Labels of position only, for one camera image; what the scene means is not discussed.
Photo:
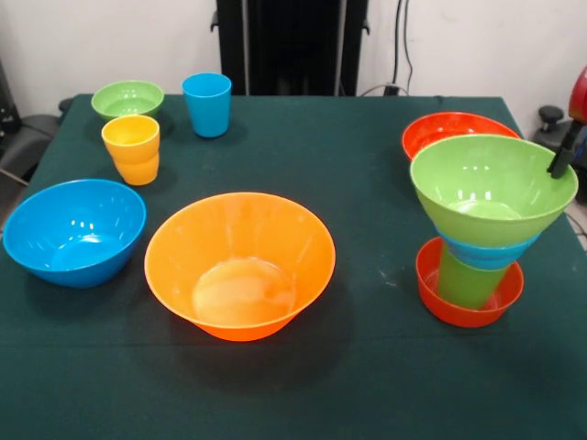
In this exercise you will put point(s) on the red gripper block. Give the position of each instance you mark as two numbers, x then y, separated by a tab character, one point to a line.
580	101

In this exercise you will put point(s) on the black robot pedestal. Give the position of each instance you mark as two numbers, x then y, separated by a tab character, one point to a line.
293	46

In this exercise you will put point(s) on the small blue bowl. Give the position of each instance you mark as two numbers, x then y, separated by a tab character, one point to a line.
486	254

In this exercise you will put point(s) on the large blue bowl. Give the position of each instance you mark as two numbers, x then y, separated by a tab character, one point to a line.
73	247

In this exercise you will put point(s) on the small red bowl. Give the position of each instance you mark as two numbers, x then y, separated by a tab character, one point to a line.
451	316

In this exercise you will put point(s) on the dark green table cloth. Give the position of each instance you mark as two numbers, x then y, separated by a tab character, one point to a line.
321	366

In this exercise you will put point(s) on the large orange bowl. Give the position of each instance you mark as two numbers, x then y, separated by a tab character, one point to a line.
220	238

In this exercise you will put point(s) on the blue cup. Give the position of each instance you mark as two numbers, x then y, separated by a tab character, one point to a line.
206	114

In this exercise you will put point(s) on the wide red bowl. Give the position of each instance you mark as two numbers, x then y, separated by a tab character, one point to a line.
435	130

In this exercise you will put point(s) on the green cup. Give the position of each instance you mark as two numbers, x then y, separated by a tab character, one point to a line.
463	289

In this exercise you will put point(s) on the yellow cup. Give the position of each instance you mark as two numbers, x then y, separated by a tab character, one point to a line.
135	165

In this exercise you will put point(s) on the small green bowl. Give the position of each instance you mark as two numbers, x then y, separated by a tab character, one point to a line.
124	107

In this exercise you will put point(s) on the large green bowl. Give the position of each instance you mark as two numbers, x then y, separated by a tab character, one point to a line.
468	179

